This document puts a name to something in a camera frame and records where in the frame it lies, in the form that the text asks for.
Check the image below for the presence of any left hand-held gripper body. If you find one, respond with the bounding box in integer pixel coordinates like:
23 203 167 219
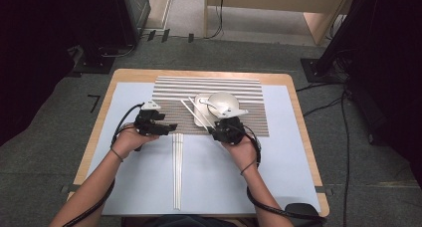
132 100 163 137

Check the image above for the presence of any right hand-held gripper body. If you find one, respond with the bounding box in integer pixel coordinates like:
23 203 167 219
213 107 250 146

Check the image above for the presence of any cream rectangular tray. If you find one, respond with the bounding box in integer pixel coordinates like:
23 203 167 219
193 93 237 127

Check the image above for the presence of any person's right hand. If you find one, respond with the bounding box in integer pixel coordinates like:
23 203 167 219
221 135 258 173

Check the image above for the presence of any person's left hand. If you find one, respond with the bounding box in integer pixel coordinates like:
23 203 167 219
110 125 160 160

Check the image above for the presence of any brown striped woven placemat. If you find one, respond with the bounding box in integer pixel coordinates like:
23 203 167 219
146 76 271 137

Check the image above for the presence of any white bowl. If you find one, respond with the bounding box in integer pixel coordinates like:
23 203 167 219
207 91 240 119

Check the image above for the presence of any white spoon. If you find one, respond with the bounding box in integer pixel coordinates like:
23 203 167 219
198 98 218 110

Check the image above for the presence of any black wrist band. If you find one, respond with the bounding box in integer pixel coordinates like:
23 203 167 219
239 158 258 175
109 147 124 163

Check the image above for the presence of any light blue table sheet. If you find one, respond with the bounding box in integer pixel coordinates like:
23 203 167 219
80 82 321 217

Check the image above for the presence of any black angled floor tape mark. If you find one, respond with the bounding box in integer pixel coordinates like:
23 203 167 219
87 94 102 114

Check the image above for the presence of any black stand base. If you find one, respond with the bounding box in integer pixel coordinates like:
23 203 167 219
72 44 116 76

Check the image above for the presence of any person's dark clothing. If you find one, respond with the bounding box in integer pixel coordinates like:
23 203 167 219
120 215 260 227

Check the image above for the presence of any dark cabinet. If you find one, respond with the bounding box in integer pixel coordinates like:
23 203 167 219
110 0 152 48

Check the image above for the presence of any black metal stand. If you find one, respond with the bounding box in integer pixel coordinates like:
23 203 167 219
300 0 382 86

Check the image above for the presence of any black armrest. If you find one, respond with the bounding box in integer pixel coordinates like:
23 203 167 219
285 202 327 227

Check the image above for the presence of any dark curtain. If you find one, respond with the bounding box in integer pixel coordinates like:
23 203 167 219
0 0 115 146
344 0 422 188

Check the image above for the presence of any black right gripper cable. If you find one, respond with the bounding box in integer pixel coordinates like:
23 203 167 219
243 125 327 221

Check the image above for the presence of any black floor cable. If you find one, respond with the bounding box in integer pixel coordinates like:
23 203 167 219
339 87 352 227
302 96 346 117
295 82 332 93

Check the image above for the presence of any grey table edge strap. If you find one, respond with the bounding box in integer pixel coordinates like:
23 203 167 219
60 184 83 194
314 185 335 197

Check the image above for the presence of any black hanging cable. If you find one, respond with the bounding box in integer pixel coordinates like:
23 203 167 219
203 0 226 41

